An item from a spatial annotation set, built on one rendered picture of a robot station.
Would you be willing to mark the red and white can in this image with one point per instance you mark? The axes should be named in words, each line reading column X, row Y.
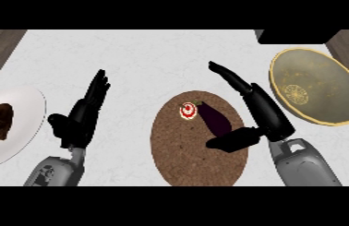
column 187, row 110

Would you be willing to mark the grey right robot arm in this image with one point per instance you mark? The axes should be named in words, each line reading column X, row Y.
column 298, row 163

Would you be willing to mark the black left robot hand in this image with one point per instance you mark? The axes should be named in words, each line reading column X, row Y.
column 79, row 119

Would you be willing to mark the white plate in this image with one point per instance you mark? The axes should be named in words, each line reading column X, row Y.
column 25, row 122

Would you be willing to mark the black appliance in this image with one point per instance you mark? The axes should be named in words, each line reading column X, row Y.
column 294, row 36

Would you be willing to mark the brown oval cork placemat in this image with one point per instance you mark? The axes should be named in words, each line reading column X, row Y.
column 198, row 140

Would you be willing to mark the olive bowl with yellow rim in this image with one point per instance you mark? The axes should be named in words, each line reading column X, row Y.
column 313, row 86

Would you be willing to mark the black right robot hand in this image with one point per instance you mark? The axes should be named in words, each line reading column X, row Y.
column 267, row 119

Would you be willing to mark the dark purple eggplant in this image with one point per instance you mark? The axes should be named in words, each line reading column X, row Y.
column 214, row 119

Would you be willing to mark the dark brown food piece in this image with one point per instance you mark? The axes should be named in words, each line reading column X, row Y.
column 4, row 120

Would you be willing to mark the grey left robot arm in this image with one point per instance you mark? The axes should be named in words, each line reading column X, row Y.
column 57, row 169

